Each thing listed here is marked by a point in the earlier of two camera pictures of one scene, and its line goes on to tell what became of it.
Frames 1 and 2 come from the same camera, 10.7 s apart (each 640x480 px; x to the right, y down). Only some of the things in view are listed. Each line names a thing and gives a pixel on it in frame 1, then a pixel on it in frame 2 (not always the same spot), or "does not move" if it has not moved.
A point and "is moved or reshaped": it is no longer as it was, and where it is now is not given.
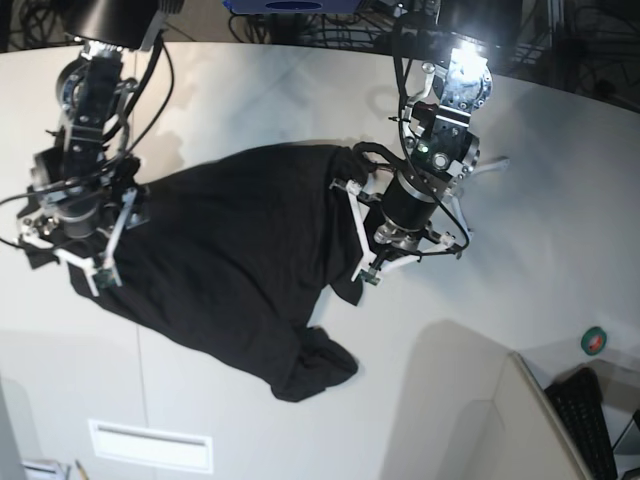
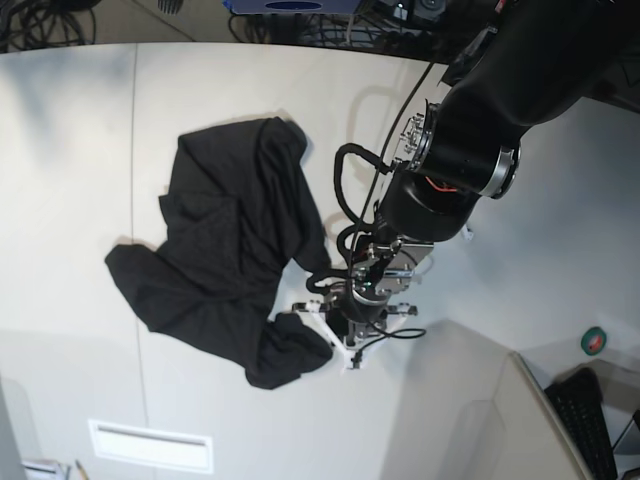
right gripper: [408, 206] to [348, 314]
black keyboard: [578, 399] does not move
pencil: [81, 470] does not move
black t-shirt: [230, 256] is moved or reshaped
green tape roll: [593, 340] does not move
